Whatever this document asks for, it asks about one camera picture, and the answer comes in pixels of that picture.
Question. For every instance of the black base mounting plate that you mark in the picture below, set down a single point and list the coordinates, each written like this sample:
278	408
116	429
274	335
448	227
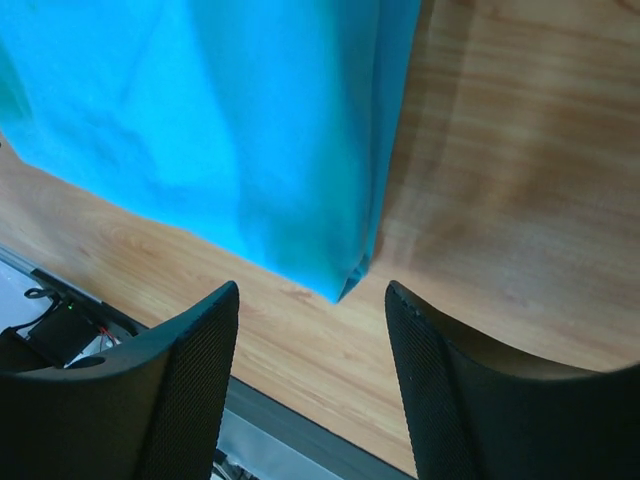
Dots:
307	437

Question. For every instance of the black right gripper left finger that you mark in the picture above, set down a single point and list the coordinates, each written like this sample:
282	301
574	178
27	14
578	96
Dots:
148	408

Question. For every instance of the light blue t-shirt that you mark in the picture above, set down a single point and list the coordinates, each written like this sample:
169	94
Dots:
264	127

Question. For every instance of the aluminium frame rail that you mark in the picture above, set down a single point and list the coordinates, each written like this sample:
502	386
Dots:
15	260

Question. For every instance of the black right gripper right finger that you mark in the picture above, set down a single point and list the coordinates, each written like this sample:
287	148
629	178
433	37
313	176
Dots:
477	408

